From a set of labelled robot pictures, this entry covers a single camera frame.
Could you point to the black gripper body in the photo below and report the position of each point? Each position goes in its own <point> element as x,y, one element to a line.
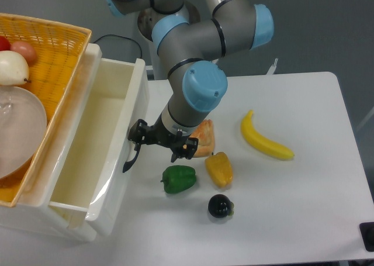
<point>158,134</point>

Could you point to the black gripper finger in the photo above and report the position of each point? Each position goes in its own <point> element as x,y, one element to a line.
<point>184,149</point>
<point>138,133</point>

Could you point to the black top drawer handle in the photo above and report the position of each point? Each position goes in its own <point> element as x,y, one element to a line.
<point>128,164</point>

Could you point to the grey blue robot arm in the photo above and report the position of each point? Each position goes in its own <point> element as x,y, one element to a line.
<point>187,52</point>

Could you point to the white drawer cabinet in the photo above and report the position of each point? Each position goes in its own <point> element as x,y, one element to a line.
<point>35,213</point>

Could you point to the toy bread croissant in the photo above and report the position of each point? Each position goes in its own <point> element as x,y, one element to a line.
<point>206,139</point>

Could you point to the green bell pepper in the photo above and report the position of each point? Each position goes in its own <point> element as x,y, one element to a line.
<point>178,178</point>

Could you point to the yellow bell pepper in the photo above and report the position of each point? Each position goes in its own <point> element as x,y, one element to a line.
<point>219,168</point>

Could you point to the dark purple eggplant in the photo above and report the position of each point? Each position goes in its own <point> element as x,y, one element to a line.
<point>220,206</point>

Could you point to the yellow banana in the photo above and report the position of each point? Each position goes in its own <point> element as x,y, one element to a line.
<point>262,143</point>

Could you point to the pink plate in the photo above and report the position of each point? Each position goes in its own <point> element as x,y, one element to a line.
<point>23,126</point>

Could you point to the yellow woven basket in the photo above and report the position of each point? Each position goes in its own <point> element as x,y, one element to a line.
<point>59,47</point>

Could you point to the white pear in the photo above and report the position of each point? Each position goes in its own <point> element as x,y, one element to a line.
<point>14,69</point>

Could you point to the pink peach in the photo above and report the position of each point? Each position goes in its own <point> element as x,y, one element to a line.
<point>26,50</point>

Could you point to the red tomato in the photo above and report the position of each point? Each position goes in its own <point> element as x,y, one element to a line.
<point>4,44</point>

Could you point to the black corner device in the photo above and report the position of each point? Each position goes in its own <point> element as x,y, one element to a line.
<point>367,233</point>

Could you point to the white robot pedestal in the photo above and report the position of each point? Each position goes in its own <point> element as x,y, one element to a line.
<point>146,21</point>

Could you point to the metal base bracket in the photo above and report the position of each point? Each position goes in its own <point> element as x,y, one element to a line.
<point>151,74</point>

